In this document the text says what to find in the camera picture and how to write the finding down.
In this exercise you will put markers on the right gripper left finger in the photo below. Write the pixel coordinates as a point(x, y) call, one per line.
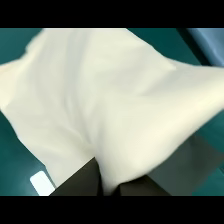
point(83, 181)

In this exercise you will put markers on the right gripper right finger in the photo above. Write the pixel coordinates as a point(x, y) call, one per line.
point(143, 187)

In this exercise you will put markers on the cream white shirt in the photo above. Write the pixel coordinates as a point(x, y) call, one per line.
point(110, 100)

